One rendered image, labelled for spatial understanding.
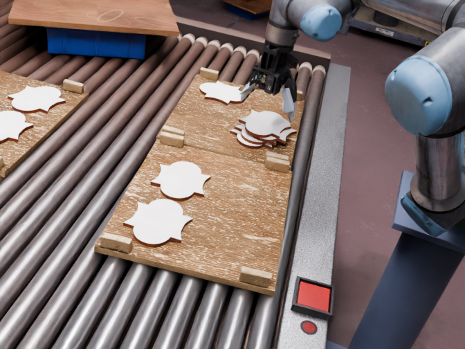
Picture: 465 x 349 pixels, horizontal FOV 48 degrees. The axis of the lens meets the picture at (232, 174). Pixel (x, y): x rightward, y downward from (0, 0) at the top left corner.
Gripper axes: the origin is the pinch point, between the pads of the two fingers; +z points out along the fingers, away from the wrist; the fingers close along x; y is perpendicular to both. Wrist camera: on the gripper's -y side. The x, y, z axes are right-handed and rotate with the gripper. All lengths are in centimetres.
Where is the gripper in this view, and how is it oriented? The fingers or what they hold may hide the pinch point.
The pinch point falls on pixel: (266, 111)
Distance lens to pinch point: 140.5
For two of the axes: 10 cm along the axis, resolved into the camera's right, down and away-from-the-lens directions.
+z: -1.6, 8.0, 5.7
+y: -4.9, 4.4, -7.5
